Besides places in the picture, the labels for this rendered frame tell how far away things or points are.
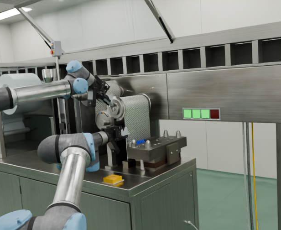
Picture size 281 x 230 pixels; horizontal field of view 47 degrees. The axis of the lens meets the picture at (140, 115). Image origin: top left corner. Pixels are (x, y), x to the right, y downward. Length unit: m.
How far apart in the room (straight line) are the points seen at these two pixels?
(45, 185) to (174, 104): 0.95
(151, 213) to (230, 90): 0.80
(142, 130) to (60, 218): 1.14
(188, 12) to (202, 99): 2.88
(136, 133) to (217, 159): 2.78
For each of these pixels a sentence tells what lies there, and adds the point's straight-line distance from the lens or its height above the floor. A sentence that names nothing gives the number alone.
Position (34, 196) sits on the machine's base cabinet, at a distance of 2.27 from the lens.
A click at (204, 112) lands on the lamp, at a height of 1.19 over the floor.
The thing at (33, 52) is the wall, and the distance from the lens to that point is 7.28.
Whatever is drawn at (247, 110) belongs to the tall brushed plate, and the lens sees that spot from 1.85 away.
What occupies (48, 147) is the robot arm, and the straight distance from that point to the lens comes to 1.32.
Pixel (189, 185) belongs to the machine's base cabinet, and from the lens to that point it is 2.05.
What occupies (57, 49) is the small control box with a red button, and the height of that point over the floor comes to 1.65.
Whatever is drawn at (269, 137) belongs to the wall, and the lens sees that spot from 4.32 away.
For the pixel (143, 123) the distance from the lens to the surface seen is 2.02.
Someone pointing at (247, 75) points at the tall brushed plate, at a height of 1.39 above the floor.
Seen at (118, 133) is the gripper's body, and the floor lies 1.12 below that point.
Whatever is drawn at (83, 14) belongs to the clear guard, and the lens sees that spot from 2.29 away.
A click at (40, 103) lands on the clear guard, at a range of 2.76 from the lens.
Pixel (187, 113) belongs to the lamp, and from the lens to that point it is 2.00.
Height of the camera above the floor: 1.42
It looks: 7 degrees down
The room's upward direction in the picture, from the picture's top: 4 degrees counter-clockwise
